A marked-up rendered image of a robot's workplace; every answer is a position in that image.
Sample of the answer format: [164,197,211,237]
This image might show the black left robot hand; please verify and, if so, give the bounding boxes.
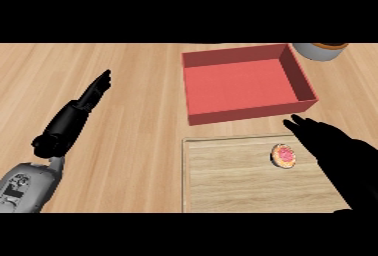
[31,69,114,159]

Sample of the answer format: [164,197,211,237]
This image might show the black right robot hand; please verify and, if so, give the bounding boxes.
[282,113,378,214]

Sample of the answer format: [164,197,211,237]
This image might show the pink frosted cupcake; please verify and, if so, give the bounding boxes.
[269,143,299,170]

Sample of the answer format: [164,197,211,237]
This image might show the pale wooden tray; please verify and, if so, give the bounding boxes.
[180,133,353,214]

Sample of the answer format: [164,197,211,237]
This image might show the red cardboard box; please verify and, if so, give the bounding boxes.
[180,43,321,127]

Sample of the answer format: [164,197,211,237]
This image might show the grey round pot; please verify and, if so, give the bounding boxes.
[291,43,350,63]

